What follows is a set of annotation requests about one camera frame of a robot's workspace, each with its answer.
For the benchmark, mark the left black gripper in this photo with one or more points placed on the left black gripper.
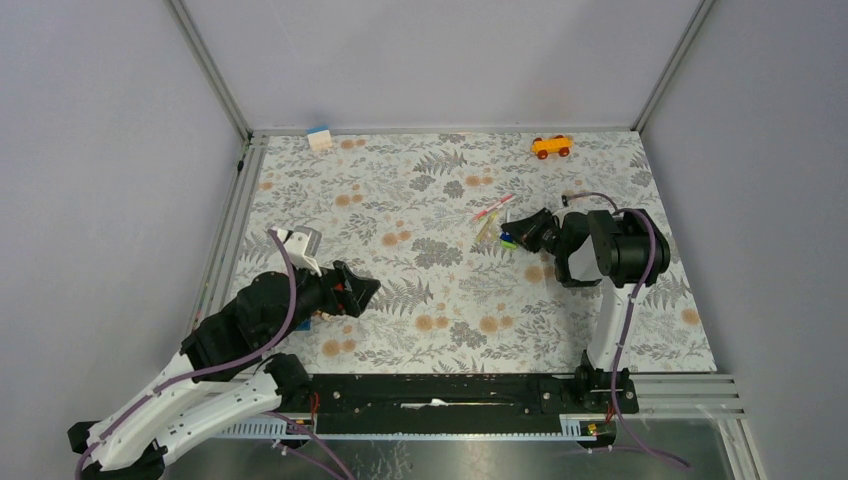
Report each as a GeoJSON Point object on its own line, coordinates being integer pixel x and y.
{"type": "Point", "coordinates": [356, 294]}

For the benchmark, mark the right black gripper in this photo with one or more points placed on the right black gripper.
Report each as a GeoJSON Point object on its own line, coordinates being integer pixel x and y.
{"type": "Point", "coordinates": [523, 229]}

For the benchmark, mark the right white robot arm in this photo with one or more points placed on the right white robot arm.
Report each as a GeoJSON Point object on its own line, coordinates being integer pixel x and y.
{"type": "Point", "coordinates": [623, 253]}

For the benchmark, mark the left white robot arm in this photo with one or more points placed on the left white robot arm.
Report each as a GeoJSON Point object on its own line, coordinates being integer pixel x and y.
{"type": "Point", "coordinates": [224, 372]}

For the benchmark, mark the olive yellow marker pen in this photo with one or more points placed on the olive yellow marker pen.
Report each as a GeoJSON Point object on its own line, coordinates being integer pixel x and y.
{"type": "Point", "coordinates": [484, 231]}

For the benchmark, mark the pink marker pen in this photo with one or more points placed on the pink marker pen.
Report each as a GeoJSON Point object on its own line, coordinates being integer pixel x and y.
{"type": "Point", "coordinates": [494, 207]}

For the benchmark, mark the orange toy car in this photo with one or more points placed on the orange toy car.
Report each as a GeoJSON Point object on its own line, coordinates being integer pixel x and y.
{"type": "Point", "coordinates": [559, 145]}

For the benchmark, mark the floral patterned table mat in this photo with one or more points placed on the floral patterned table mat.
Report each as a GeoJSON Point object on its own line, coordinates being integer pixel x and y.
{"type": "Point", "coordinates": [399, 208]}

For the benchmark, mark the white block with blue top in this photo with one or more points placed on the white block with blue top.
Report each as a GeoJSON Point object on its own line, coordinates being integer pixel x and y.
{"type": "Point", "coordinates": [319, 138]}

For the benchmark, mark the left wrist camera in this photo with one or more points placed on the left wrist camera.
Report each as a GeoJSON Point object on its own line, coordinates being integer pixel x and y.
{"type": "Point", "coordinates": [300, 246]}

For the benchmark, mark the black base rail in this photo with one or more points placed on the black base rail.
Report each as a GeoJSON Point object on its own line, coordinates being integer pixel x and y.
{"type": "Point", "coordinates": [508, 405]}

